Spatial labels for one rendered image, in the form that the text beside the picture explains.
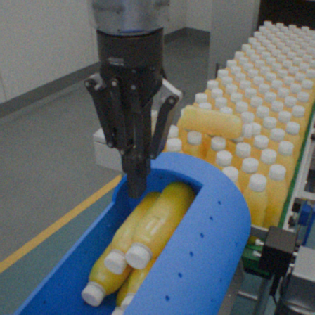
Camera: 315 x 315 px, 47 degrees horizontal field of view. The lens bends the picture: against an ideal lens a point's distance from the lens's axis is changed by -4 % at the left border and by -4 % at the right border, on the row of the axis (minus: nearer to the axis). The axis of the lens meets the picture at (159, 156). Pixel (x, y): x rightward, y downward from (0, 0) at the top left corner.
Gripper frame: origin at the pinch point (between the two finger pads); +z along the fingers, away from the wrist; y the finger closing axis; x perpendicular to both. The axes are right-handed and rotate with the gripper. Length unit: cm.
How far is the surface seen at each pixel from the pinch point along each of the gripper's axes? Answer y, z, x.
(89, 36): -219, 86, 287
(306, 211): 25, 43, 54
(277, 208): 17, 33, 40
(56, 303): -12.6, 26.9, -9.5
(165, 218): 1.1, 14.3, 7.2
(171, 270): 7.8, 10.7, -5.4
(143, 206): -6.2, 18.8, 12.5
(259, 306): 19, 104, 60
